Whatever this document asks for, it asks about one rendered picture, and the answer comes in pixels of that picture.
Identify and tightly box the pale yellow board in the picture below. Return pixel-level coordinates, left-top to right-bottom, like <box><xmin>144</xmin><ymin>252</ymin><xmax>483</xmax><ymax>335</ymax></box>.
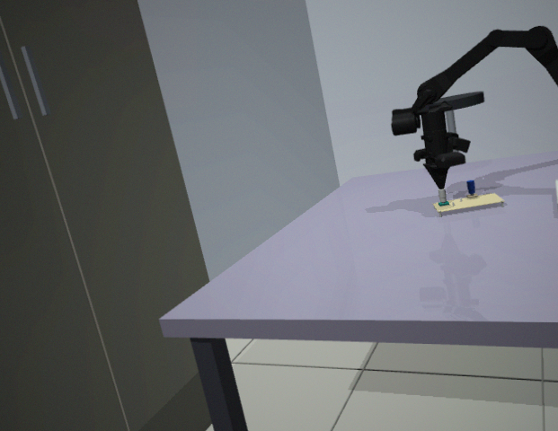
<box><xmin>433</xmin><ymin>180</ymin><xmax>504</xmax><ymax>217</ymax></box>

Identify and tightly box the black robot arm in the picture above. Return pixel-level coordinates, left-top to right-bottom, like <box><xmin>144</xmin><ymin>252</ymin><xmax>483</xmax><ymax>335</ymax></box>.
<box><xmin>391</xmin><ymin>26</ymin><xmax>558</xmax><ymax>153</ymax></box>

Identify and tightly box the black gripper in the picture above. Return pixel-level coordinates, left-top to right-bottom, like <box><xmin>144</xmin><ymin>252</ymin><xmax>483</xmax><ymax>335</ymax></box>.
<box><xmin>414</xmin><ymin>128</ymin><xmax>466</xmax><ymax>189</ymax></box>

